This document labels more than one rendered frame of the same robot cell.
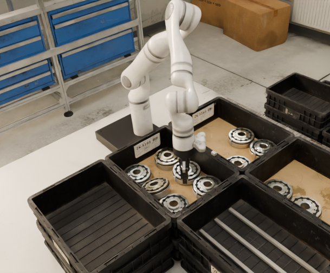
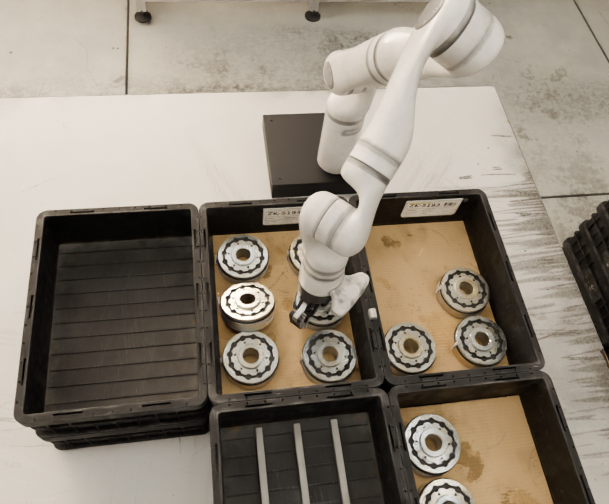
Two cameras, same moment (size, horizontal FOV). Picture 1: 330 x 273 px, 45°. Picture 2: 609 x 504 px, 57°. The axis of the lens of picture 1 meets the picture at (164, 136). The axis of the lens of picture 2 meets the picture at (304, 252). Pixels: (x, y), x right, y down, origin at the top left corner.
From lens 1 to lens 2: 0.63 m
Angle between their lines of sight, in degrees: 26
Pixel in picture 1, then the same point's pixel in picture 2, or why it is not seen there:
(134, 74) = (341, 74)
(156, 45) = (389, 54)
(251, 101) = not seen: outside the picture
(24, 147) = (219, 40)
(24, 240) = not seen: hidden behind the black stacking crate
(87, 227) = (111, 304)
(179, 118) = (318, 246)
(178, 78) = (351, 179)
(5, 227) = (39, 208)
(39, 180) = (134, 153)
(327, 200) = not seen: outside the picture
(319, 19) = not seen: outside the picture
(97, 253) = (92, 360)
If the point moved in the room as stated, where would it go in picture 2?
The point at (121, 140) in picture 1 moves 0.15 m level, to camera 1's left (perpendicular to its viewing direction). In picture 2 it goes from (287, 158) to (236, 133)
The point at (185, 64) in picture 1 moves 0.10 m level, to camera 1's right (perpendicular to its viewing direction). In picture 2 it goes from (382, 158) to (448, 190)
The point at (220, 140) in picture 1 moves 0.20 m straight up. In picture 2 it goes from (427, 272) to (459, 220)
